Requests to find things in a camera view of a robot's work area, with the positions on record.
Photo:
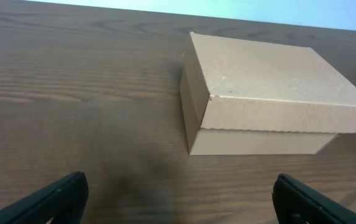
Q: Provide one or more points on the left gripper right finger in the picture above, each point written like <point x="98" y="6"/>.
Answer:
<point x="295" y="202"/>

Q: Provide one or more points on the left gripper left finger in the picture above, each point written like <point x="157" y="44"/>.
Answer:
<point x="63" y="201"/>

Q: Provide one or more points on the brown cardboard box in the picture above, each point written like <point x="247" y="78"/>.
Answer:
<point x="243" y="97"/>

